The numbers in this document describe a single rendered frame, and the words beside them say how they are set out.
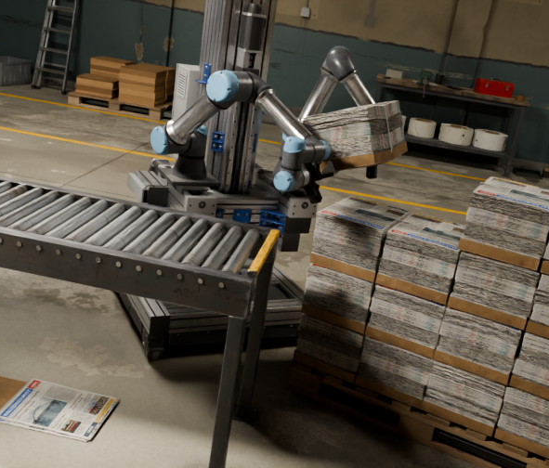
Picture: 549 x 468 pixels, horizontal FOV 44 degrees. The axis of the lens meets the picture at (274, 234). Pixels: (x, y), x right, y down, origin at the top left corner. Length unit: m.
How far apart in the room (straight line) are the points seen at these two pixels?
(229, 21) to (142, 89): 5.60
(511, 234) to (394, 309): 0.54
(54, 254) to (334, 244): 1.12
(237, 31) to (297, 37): 6.14
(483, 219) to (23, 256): 1.58
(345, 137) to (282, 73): 6.67
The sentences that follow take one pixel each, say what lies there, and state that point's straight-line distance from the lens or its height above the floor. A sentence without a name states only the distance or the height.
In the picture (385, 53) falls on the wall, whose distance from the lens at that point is 9.23.
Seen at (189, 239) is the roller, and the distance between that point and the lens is 2.35.
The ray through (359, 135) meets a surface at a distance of 2.69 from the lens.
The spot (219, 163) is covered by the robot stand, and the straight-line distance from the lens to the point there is 3.23.
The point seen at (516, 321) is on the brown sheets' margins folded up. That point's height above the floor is 0.63.
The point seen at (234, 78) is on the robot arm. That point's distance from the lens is 2.63.
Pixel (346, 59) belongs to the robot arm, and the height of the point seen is 1.40.
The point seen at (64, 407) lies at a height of 0.01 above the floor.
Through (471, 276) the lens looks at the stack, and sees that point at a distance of 2.65.
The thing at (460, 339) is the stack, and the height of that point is 0.49.
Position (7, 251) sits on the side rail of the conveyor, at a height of 0.74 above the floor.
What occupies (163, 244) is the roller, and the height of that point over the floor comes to 0.80.
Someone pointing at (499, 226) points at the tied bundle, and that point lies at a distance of 2.59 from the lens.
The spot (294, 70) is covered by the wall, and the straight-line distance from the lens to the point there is 9.32.
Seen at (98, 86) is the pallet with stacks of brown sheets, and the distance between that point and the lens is 8.91.
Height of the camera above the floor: 1.60
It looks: 19 degrees down
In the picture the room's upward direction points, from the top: 9 degrees clockwise
